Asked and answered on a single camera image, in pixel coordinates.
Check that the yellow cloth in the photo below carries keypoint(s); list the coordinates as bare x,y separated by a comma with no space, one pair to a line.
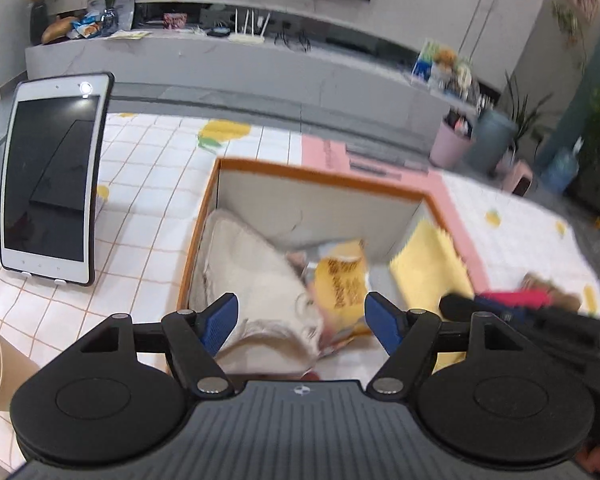
428,268

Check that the grey trash can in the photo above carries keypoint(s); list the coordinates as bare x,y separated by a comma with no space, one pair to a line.
491,137

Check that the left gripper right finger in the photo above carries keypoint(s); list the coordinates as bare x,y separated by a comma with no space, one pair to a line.
408,337

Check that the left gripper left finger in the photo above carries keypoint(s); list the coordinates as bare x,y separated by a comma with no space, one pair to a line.
194,340

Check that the white router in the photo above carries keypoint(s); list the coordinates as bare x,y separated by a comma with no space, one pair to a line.
252,29

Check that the blue water bottle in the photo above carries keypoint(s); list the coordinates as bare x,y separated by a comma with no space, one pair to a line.
563,168

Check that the potted green plant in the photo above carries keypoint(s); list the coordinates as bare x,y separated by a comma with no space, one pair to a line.
522,113

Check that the brown plush toy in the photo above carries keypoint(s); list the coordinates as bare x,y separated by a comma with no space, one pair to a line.
558,297

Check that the orange cardboard box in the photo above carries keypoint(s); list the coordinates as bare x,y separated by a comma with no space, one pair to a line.
293,207

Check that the yellow wet wipes pack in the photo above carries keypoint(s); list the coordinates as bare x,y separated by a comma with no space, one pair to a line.
337,277

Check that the pink waste bin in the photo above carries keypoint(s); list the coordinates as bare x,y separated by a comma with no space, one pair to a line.
450,146

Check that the beige drawstring bag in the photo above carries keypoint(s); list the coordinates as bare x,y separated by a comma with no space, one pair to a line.
278,327

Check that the teddy bear decoration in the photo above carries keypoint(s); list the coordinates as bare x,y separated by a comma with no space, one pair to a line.
444,70

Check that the white tablet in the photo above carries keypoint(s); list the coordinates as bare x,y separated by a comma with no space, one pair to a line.
49,176

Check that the checked lemon tablecloth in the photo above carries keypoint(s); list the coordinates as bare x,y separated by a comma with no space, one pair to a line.
156,174

